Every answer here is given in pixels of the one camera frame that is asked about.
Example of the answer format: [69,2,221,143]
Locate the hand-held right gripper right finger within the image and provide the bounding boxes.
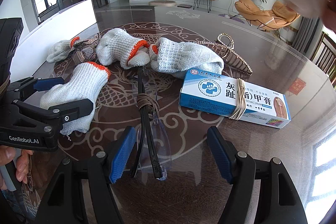
[207,126,309,224]

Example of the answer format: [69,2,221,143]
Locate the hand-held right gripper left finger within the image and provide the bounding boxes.
[33,126,137,224]

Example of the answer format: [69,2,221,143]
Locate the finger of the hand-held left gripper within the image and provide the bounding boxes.
[12,98,94,133]
[9,77,66,94]

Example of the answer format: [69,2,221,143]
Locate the white knit glove orange cuff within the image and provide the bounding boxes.
[95,28,149,70]
[149,37,224,79]
[46,37,80,63]
[39,61,111,134]
[129,49,151,68]

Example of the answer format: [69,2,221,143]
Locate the clear glasses with black arms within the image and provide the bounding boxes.
[129,67,173,182]

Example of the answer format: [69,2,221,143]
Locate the silver rhinestone hair claw clip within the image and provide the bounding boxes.
[69,33,101,64]

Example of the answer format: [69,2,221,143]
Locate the blue and white medicine box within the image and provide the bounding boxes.
[178,68,292,129]

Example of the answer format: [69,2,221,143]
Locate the white foam board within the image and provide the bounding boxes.
[14,0,96,62]

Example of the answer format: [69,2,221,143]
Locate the gold rhinestone hair claw clip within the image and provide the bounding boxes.
[194,33,253,75]

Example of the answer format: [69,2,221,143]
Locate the person's left hand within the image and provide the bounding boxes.
[0,147,34,191]

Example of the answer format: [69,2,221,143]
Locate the round beige floor mat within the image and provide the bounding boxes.
[148,0,177,7]

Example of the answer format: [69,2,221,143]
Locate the wooden dining chair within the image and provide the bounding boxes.
[311,32,336,75]

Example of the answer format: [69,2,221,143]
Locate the grey curtain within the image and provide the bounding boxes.
[291,17,322,54]

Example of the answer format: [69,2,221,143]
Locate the orange lounge chair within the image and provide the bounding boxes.
[234,0,301,33]

